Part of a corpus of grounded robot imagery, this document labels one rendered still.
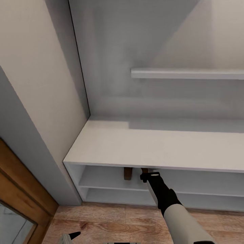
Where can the door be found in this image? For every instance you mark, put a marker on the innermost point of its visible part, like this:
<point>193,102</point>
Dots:
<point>26,209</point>

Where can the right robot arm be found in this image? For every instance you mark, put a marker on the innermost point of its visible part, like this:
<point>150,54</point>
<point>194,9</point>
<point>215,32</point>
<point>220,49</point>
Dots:
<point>184,229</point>

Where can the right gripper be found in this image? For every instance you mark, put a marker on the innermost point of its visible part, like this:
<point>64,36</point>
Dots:
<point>145,176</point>

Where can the sandal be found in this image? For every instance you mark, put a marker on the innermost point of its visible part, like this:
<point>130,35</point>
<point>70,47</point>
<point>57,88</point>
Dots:
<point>127,173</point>
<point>145,170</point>

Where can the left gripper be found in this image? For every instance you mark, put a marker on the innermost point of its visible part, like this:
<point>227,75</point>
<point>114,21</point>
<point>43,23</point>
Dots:
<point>74,235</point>

